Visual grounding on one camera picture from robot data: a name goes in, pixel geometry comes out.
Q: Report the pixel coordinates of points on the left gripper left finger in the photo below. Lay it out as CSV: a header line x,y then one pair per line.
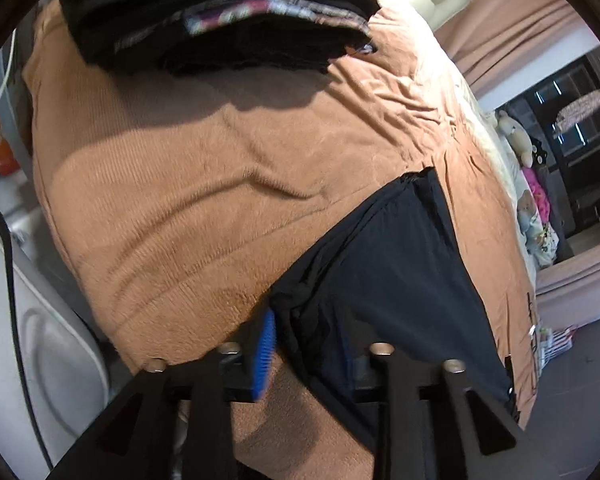
x,y
236,371

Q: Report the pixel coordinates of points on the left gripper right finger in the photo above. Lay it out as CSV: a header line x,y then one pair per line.
x,y
391,382

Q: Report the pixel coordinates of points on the dark navy pants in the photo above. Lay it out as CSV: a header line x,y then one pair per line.
x,y
390,271

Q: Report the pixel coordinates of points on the stack of books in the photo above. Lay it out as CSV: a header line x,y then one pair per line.
x,y
554,343

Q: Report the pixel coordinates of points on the brown fleece blanket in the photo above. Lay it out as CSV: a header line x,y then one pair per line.
x,y
175,202

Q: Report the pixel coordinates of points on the grey teddy plush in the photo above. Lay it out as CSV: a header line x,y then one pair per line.
x,y
529,221

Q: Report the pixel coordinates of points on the pink plush toy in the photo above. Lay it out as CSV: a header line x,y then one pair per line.
x,y
539,195

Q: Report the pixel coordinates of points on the beige plush toy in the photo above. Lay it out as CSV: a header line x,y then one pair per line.
x,y
517,137

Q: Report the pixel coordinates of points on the folded floral patterned garment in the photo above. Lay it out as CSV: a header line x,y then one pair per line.
x,y
212,14

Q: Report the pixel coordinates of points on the folded black garment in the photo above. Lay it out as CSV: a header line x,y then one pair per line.
x,y
186,37

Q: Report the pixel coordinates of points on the hanging floral cloth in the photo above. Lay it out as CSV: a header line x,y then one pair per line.
x,y
576,111

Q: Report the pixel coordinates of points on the pink curtain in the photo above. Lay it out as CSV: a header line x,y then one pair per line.
x,y
491,39

